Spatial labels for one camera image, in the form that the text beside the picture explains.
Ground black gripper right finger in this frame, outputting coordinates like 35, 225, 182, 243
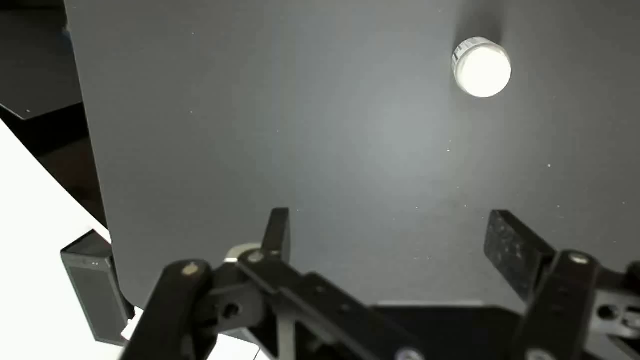
482, 209, 640, 360

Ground white capped container bottle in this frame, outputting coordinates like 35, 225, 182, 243
449, 36, 513, 101

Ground dark grey rectangular block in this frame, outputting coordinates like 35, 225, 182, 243
58, 228, 137, 347

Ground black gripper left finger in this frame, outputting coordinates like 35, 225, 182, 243
119, 206, 427, 360

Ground white board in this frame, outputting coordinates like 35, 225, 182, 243
0, 119, 267, 360

